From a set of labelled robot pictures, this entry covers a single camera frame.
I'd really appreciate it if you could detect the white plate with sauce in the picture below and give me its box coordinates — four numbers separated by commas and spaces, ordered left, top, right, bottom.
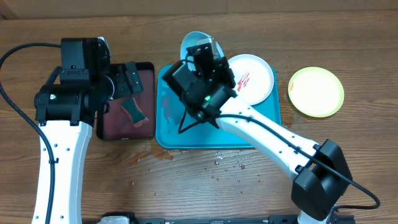
228, 54, 274, 105

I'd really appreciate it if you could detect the green and orange sponge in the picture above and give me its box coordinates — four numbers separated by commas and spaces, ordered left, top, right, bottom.
121, 98, 149, 127

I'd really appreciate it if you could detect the light blue plate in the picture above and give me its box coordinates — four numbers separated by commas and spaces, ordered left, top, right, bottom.
180, 31, 224, 61

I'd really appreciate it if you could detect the yellow-green plate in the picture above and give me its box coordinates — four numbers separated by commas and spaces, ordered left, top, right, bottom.
287, 67, 345, 118

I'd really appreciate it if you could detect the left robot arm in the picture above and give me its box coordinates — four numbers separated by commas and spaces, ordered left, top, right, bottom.
32, 37, 148, 223

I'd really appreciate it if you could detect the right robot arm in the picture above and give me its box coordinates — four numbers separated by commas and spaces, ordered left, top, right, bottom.
162, 54, 353, 223

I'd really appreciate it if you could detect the black rectangular sponge tray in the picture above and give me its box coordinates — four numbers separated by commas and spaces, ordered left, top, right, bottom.
96, 62, 155, 140

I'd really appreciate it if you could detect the teal plastic tray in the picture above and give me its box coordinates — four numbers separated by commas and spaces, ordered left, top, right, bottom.
155, 63, 282, 150

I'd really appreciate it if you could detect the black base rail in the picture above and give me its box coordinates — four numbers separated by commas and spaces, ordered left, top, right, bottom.
82, 211, 356, 224

